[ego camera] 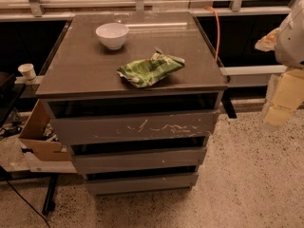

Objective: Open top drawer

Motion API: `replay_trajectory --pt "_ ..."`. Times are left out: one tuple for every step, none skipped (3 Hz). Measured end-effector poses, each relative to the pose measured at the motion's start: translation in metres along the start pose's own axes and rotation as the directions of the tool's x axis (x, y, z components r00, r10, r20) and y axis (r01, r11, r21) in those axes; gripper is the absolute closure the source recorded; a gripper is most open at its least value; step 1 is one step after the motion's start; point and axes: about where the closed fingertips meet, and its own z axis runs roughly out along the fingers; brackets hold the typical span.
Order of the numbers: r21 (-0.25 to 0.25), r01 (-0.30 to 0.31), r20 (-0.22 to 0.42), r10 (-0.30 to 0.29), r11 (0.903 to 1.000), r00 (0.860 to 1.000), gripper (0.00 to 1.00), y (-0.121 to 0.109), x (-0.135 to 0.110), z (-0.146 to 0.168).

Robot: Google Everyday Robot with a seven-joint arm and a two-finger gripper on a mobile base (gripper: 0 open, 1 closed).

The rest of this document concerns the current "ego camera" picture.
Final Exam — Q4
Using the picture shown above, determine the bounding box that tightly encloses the grey top drawer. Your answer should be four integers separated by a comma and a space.
50, 110, 219, 145

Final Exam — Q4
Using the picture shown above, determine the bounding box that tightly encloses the grey middle drawer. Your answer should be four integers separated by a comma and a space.
72, 147, 206, 174

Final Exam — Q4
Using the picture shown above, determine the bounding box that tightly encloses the white ceramic bowl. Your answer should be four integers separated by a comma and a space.
95, 23, 129, 50

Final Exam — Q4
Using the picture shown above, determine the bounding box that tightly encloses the white paper cup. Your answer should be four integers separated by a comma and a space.
18, 64, 36, 82

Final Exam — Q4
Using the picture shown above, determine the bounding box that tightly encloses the black floor cable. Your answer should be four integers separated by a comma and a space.
0, 171, 51, 228

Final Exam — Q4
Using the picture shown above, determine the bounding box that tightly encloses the cardboard box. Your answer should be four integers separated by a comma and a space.
19, 101, 70, 162

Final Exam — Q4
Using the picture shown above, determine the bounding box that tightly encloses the grey bottom drawer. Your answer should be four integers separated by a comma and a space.
85, 173, 199, 195

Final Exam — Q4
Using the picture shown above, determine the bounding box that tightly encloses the orange cable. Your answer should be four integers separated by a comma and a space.
204, 5, 221, 63

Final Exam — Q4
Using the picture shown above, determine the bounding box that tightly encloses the grey drawer cabinet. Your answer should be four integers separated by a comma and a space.
36, 11, 227, 183

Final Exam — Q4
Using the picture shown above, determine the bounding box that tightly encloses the grey drawer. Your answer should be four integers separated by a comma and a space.
50, 110, 219, 145
72, 147, 206, 174
85, 173, 199, 195

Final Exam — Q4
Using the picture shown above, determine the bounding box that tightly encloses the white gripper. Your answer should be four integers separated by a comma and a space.
255, 0, 304, 127

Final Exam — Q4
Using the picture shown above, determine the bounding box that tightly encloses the black table leg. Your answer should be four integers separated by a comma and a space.
42, 173, 59, 216

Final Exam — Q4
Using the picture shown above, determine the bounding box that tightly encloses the green chip bag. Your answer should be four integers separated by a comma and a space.
117, 49, 185, 88

